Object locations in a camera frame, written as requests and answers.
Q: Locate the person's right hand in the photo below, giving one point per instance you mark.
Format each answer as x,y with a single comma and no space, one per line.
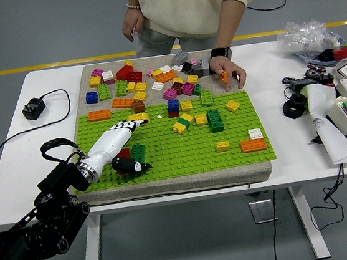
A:
133,23

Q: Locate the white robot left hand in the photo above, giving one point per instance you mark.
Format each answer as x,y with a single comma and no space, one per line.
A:
109,143

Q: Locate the person's left hand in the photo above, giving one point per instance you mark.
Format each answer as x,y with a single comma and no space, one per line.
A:
225,66

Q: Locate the orange long brick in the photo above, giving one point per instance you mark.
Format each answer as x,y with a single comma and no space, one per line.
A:
123,102
254,145
224,76
99,115
166,76

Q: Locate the red long brick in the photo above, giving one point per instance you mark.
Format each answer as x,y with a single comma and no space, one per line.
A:
125,153

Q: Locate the dark green long brick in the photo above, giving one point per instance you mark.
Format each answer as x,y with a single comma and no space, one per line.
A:
215,121
138,152

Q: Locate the yellow curved brick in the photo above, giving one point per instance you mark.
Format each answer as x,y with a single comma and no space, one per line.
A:
140,115

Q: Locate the brown small brick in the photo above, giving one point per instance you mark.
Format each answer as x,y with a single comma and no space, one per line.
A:
138,106

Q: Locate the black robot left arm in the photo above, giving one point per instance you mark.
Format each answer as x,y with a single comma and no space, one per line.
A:
60,180

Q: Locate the person's left forearm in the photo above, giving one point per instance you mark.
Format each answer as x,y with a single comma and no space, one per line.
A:
227,26

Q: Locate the grey long brick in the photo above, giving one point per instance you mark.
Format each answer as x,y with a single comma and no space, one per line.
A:
206,66

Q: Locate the dark grey brick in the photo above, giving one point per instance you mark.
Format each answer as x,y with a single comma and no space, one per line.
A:
198,69

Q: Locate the small pink brick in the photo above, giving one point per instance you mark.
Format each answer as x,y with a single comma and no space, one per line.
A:
193,61
150,72

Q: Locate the yellow square brick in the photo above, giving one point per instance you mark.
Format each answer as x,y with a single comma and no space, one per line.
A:
232,106
223,146
186,106
156,73
95,81
178,80
201,120
140,87
179,128
140,96
131,87
192,78

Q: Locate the small dark green brick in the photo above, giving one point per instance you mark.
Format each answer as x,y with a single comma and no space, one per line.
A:
197,89

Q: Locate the black hollow brick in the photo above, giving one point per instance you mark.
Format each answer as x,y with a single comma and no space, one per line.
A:
187,67

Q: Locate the small yellow brick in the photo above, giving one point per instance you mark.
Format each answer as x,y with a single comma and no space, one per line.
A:
129,63

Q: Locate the magenta hollow brick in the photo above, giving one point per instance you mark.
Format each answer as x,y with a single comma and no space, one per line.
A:
188,88

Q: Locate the light grey brick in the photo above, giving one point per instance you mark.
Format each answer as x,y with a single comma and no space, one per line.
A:
179,57

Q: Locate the white square brick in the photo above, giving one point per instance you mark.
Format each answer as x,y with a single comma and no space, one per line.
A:
176,68
107,75
165,68
157,86
255,134

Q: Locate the blue square brick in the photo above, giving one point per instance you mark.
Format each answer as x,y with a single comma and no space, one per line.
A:
91,97
173,105

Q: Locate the large red brick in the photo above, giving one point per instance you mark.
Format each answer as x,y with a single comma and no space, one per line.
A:
123,72

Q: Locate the dark red hollow brick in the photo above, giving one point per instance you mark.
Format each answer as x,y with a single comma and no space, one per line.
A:
135,76
177,87

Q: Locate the magenta square brick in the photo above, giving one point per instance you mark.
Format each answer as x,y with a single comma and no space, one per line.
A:
96,72
170,94

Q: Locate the pink square brick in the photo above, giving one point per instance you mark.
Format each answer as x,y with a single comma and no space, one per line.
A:
111,81

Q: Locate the yellow thin brick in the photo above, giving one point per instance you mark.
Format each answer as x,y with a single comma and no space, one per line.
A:
187,117

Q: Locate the green thin brick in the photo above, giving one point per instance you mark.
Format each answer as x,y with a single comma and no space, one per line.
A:
185,122

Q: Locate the red square brick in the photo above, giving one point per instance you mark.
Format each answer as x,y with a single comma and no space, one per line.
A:
173,115

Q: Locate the green studded baseplate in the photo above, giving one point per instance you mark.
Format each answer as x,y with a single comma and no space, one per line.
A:
183,157

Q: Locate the black wristwatch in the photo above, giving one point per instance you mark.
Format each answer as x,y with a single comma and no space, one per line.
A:
220,52

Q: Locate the person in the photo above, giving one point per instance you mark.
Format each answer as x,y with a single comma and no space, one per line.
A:
184,3

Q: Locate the large black nut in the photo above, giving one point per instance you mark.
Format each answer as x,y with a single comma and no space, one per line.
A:
288,111

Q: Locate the black power adapter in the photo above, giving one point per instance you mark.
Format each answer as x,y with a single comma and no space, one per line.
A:
303,83

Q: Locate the black power plug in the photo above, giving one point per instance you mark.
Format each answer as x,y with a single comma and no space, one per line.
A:
34,109

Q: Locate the clear plastic bag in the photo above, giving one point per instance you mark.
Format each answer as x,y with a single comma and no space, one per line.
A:
303,35

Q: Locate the blue plastic dish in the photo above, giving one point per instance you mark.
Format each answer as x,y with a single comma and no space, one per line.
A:
309,59

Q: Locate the green paper piece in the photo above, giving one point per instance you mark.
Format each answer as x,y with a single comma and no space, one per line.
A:
305,96

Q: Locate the black servo parts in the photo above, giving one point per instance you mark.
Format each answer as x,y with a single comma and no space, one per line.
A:
324,78

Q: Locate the white table leg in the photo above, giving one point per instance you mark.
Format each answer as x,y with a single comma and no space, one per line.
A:
92,255
309,224

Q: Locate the white paper sheet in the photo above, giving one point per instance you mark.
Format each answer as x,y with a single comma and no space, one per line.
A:
334,140

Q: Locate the metal floor plate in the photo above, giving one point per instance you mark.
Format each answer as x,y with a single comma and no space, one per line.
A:
262,211

